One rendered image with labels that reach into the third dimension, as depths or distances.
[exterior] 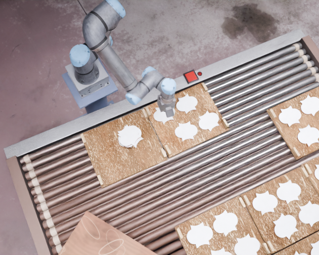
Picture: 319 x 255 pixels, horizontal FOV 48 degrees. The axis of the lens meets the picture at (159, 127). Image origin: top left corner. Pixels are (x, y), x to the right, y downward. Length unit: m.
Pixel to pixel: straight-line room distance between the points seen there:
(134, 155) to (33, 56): 1.80
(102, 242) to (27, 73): 2.02
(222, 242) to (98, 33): 1.26
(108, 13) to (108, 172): 0.88
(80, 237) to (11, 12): 2.57
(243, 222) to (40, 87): 2.16
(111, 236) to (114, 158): 0.45
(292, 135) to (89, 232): 1.31
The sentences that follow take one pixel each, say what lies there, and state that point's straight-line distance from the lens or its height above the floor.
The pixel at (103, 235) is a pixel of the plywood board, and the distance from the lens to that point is 1.94.
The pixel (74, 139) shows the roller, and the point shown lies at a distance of 2.19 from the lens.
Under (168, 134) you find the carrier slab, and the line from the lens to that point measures 2.15.
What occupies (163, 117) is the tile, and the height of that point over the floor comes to 0.95.
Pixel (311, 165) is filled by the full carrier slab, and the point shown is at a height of 0.94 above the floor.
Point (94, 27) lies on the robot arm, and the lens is 1.70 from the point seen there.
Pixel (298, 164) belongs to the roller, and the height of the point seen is 0.92.
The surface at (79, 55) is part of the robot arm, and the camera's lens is 2.09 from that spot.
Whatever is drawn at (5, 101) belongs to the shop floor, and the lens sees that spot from 3.46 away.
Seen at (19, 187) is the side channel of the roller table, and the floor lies 0.95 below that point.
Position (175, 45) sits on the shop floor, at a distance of 3.54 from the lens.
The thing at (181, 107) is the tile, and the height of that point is 0.95.
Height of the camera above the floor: 2.96
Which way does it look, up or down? 70 degrees down
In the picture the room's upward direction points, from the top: 8 degrees clockwise
